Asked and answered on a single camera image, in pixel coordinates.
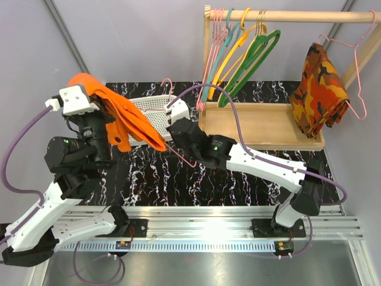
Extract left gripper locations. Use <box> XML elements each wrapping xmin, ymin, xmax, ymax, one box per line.
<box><xmin>63</xmin><ymin>89</ymin><xmax>117</xmax><ymax>165</ymax></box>

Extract pink wire hanger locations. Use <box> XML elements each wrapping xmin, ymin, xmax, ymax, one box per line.
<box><xmin>319</xmin><ymin>10</ymin><xmax>380</xmax><ymax>120</ymax></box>
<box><xmin>141</xmin><ymin>77</ymin><xmax>197</xmax><ymax>168</ymax></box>

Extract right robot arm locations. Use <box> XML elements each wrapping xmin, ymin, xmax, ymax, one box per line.
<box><xmin>167</xmin><ymin>117</ymin><xmax>324</xmax><ymax>238</ymax></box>

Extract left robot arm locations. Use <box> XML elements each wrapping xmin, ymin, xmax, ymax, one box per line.
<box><xmin>1</xmin><ymin>100</ymin><xmax>130</xmax><ymax>268</ymax></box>

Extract yellow plastic hanger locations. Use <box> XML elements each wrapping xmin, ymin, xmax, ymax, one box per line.
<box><xmin>211</xmin><ymin>8</ymin><xmax>268</xmax><ymax>86</ymax></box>

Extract teal plastic hanger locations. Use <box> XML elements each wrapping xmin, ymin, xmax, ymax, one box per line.
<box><xmin>196</xmin><ymin>7</ymin><xmax>242</xmax><ymax>111</ymax></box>

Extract green plastic hanger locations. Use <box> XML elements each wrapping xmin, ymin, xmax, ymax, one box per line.
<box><xmin>224</xmin><ymin>29</ymin><xmax>281</xmax><ymax>99</ymax></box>

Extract camouflage orange trousers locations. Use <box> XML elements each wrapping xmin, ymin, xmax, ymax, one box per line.
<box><xmin>289</xmin><ymin>42</ymin><xmax>349</xmax><ymax>139</ymax></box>

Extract white perforated plastic basket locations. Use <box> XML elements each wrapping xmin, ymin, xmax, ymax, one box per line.
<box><xmin>130</xmin><ymin>95</ymin><xmax>176</xmax><ymax>141</ymax></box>

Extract wooden clothes rack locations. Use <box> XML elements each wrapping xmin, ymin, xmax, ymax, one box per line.
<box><xmin>199</xmin><ymin>10</ymin><xmax>373</xmax><ymax>151</ymax></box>

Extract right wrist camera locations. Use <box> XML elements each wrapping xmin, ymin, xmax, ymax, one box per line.
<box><xmin>164</xmin><ymin>100</ymin><xmax>190</xmax><ymax>125</ymax></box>

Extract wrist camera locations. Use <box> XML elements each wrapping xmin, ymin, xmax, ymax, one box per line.
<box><xmin>164</xmin><ymin>100</ymin><xmax>190</xmax><ymax>125</ymax></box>
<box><xmin>45</xmin><ymin>83</ymin><xmax>100</xmax><ymax>116</ymax></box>

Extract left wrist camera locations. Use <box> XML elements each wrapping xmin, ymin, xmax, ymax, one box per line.
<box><xmin>45</xmin><ymin>83</ymin><xmax>100</xmax><ymax>116</ymax></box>

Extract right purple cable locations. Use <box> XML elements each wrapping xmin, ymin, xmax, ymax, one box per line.
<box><xmin>166</xmin><ymin>83</ymin><xmax>348</xmax><ymax>259</ymax></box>

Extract purple cable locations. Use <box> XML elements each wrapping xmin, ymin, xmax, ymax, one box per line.
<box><xmin>0</xmin><ymin>105</ymin><xmax>54</xmax><ymax>248</ymax></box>
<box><xmin>166</xmin><ymin>83</ymin><xmax>348</xmax><ymax>259</ymax></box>

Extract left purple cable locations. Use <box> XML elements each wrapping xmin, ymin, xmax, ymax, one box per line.
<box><xmin>0</xmin><ymin>105</ymin><xmax>54</xmax><ymax>248</ymax></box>

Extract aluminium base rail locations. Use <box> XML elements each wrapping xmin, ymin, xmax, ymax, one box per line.
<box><xmin>62</xmin><ymin>206</ymin><xmax>363</xmax><ymax>253</ymax></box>

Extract pink wire hangers bunch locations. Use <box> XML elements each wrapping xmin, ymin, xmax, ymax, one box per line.
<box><xmin>195</xmin><ymin>8</ymin><xmax>230</xmax><ymax>113</ymax></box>

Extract aluminium corner frame post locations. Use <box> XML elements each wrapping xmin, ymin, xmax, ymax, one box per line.
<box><xmin>40</xmin><ymin>0</ymin><xmax>105</xmax><ymax>129</ymax></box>

